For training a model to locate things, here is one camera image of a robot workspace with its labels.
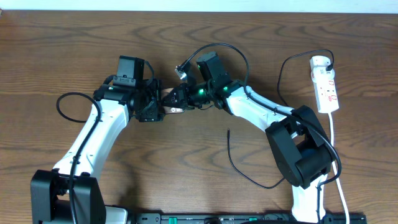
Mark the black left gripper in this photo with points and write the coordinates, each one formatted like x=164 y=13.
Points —
x=153 y=114

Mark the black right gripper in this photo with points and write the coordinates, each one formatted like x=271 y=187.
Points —
x=181 y=96

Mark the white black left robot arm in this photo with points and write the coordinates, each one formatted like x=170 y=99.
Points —
x=70 y=192

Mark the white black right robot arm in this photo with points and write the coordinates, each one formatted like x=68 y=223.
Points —
x=302 y=151

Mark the white usb charger plug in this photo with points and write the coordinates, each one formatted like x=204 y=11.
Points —
x=319 y=65

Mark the white power strip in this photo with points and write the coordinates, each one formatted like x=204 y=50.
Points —
x=325 y=90

